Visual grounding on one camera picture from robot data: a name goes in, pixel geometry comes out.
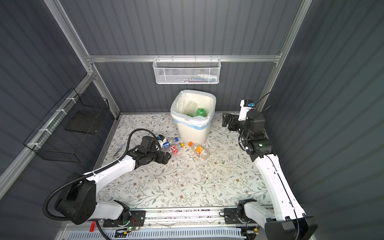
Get white plastic waste bin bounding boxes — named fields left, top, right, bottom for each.
left=170, top=89, right=217, bottom=145

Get items in white basket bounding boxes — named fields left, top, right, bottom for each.
left=176, top=74, right=219, bottom=84

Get clear bin liner bag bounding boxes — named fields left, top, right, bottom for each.
left=171, top=90, right=217, bottom=130

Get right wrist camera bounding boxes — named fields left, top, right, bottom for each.
left=238, top=100, right=255, bottom=121

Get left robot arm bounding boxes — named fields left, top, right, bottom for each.
left=42, top=130, right=171, bottom=226

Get small pen on table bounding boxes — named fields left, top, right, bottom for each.
left=113, top=144, right=125, bottom=158

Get floral table mat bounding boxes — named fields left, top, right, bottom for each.
left=97, top=113, right=272, bottom=209

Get orange label clear bottle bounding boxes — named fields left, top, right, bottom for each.
left=188, top=142, right=209, bottom=160

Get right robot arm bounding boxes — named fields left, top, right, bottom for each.
left=222, top=110, right=318, bottom=240

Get red label clear bottle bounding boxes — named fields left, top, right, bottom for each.
left=170, top=143, right=185, bottom=155

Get aluminium front rail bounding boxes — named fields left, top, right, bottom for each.
left=59, top=206, right=271, bottom=230

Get clear bottle white cap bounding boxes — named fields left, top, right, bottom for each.
left=184, top=101, right=199, bottom=115

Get black wire mesh basket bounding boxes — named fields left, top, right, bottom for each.
left=24, top=88, right=110, bottom=163

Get blue label clear bottle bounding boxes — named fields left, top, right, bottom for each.
left=161, top=137, right=180, bottom=150

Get white wire mesh basket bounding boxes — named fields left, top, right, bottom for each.
left=153, top=60, right=222, bottom=85

